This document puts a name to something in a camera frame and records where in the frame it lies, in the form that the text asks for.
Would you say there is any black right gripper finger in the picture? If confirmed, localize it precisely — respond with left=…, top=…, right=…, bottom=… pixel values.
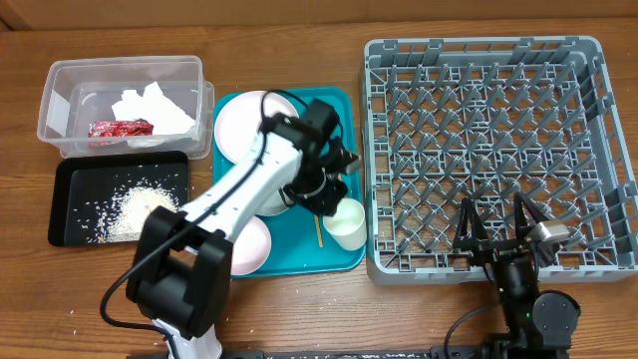
left=456, top=197, right=486, bottom=244
left=513, top=191, right=546, bottom=227

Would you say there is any wooden chopstick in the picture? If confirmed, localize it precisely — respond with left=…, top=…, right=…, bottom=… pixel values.
left=314, top=215, right=324, bottom=248

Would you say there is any grey bowl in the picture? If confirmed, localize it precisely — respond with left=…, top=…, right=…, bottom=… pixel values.
left=256, top=188, right=295, bottom=216

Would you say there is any white cup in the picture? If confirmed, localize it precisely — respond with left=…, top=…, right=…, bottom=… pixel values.
left=322, top=197, right=367, bottom=251

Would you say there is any large white plate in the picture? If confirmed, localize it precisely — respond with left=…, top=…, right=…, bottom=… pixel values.
left=213, top=90, right=301, bottom=166

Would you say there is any white napkin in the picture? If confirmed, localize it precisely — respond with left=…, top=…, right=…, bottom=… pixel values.
left=112, top=82, right=195, bottom=135

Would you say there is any red snack wrapper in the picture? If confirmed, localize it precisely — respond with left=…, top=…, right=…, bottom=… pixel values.
left=88, top=120, right=154, bottom=149

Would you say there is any pile of white rice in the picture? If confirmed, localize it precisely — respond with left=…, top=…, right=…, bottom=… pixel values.
left=81, top=179, right=180, bottom=244

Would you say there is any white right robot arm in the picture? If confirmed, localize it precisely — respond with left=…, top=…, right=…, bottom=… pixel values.
left=442, top=191, right=581, bottom=358

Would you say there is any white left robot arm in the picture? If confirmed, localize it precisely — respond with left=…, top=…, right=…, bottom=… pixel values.
left=99, top=99, right=360, bottom=359

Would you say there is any clear plastic waste bin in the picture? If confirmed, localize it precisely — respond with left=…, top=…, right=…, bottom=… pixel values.
left=37, top=56, right=214, bottom=160

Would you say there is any black food waste tray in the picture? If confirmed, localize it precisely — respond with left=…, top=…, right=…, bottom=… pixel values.
left=48, top=152, right=189, bottom=246

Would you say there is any teal serving tray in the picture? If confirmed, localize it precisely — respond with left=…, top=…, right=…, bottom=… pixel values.
left=211, top=87, right=368, bottom=279

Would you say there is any grey plastic dish rack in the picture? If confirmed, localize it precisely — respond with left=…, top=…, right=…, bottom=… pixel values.
left=361, top=36, right=637, bottom=285

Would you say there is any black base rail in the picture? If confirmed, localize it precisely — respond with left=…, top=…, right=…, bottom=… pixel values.
left=220, top=346, right=569, bottom=359

